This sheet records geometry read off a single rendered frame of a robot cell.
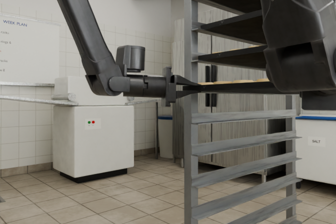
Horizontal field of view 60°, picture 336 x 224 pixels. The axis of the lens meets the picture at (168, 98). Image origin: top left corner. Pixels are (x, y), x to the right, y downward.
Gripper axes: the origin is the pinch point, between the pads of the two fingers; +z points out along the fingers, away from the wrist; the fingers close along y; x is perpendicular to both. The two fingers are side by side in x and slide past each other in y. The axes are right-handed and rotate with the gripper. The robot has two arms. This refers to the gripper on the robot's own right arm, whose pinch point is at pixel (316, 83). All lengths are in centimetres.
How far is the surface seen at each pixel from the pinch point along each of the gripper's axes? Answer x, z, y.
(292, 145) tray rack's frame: 1, 75, 20
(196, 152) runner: -28.1, 23.5, 17.9
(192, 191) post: -29.0, 22.7, 29.1
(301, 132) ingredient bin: 23, 267, 27
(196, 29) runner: -27.8, 19.6, -17.4
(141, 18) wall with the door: -214, 387, -147
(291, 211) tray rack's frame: 1, 76, 48
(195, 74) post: -28.7, 22.8, -4.8
